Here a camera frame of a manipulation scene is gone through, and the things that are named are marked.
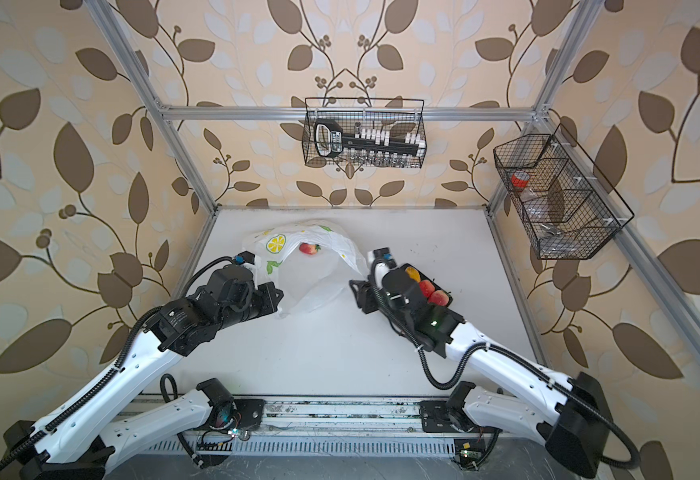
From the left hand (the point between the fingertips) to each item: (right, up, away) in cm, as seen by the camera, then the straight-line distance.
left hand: (288, 292), depth 70 cm
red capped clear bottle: (+64, +30, +16) cm, 73 cm away
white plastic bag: (-1, +4, +34) cm, 34 cm away
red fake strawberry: (-1, +9, +33) cm, 34 cm away
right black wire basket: (+69, +21, +4) cm, 73 cm away
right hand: (+17, +2, +3) cm, 18 cm away
